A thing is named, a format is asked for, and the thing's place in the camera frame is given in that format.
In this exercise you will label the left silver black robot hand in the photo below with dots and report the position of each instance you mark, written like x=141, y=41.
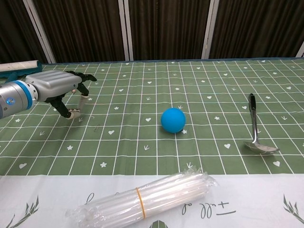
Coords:
x=52, y=84

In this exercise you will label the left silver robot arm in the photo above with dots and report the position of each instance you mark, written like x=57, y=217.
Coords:
x=13, y=99

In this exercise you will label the teal lint roller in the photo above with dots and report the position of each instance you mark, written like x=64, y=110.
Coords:
x=21, y=67

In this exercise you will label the blue ball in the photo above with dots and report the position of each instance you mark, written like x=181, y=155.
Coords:
x=173, y=120

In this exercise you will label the green grid tablecloth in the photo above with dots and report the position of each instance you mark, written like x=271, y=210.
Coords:
x=166, y=154

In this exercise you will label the bundle of clear straws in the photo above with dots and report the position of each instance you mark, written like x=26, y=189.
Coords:
x=147, y=199

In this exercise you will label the yellow rubber band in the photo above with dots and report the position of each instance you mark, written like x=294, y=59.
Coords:
x=141, y=204

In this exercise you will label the white partition frame post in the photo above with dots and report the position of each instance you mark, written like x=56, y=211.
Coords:
x=210, y=28
x=301, y=51
x=40, y=33
x=126, y=31

